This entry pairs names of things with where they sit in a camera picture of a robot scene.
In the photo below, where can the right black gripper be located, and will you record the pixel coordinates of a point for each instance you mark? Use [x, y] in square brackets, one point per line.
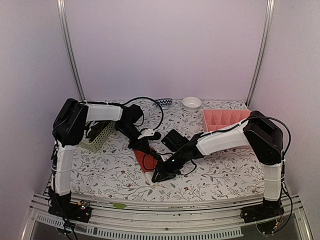
[164, 173]

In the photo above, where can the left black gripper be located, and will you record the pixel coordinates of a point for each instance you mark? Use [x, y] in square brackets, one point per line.
[140, 144]

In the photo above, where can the red cloth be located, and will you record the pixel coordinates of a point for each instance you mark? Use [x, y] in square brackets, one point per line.
[147, 164]

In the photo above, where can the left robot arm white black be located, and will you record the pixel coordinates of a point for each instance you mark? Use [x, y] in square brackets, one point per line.
[69, 127]

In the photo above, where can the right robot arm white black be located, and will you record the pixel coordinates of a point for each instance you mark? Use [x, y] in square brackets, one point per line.
[256, 131]

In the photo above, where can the beige perforated plastic basket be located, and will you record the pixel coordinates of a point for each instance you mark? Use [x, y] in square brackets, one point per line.
[96, 144]

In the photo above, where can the blue white zigzag bowl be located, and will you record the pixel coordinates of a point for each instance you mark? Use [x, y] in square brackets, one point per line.
[164, 102]

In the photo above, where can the floral patterned table mat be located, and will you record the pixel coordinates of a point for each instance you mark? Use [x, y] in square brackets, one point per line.
[113, 172]

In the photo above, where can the green tape piece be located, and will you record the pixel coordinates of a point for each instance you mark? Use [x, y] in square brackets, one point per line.
[118, 205]

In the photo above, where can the small white bowl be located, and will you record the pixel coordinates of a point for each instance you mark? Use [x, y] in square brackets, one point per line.
[191, 104]

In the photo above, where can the pink divided organizer tray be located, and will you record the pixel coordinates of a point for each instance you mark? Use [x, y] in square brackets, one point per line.
[222, 120]

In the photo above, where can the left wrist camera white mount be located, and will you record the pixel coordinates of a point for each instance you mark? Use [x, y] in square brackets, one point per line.
[149, 134]

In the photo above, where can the front aluminium rail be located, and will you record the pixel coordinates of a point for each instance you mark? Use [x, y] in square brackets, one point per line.
[187, 220]

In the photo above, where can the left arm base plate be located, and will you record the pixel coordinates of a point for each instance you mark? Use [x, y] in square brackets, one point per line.
[71, 211]

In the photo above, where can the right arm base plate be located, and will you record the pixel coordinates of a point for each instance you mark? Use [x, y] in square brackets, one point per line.
[260, 212]

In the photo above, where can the left aluminium frame post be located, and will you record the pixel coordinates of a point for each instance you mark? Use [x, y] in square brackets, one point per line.
[62, 13]

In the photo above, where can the aluminium frame post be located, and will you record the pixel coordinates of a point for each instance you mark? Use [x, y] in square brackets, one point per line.
[267, 25]
[62, 13]

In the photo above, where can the right aluminium frame post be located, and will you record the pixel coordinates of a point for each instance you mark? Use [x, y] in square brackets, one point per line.
[267, 25]

